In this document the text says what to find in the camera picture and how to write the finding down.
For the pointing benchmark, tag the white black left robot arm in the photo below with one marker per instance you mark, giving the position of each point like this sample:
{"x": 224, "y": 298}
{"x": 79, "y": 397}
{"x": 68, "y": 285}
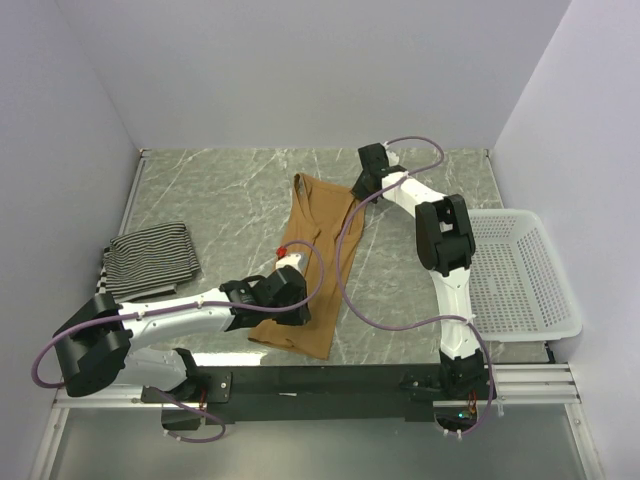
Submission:
{"x": 106, "y": 342}

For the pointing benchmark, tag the white plastic laundry basket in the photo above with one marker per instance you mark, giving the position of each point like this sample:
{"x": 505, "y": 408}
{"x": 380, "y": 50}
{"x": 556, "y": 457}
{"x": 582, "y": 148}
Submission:
{"x": 519, "y": 290}

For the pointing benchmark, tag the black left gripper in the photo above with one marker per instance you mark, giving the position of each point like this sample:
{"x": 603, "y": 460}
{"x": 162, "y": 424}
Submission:
{"x": 297, "y": 317}

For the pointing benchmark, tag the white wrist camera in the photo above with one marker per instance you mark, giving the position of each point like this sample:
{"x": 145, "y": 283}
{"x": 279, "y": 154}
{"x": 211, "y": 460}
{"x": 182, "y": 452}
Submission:
{"x": 294, "y": 259}
{"x": 392, "y": 152}

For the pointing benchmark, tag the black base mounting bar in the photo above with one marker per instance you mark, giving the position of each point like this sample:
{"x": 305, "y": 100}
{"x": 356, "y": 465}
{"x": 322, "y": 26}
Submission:
{"x": 343, "y": 392}

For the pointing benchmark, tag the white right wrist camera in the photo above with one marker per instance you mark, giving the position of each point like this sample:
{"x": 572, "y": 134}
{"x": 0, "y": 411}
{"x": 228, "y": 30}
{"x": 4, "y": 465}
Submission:
{"x": 392, "y": 152}

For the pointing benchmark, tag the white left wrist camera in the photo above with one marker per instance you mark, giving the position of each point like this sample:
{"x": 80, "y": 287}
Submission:
{"x": 294, "y": 259}

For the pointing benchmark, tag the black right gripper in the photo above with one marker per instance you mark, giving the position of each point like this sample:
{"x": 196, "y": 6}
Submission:
{"x": 358, "y": 192}

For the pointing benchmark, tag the purple striped tank top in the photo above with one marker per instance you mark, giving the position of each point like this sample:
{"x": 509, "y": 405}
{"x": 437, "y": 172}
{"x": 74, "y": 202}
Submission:
{"x": 152, "y": 260}

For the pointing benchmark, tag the black white striped tank top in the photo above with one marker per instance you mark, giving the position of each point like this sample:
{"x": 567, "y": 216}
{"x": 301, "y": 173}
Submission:
{"x": 105, "y": 283}

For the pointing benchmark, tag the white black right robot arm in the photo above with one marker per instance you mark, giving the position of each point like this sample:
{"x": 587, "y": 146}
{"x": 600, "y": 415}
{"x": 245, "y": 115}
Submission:
{"x": 445, "y": 246}

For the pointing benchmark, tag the orange garment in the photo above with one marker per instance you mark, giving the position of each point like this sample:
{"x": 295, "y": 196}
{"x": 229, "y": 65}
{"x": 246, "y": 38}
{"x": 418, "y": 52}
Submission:
{"x": 324, "y": 215}

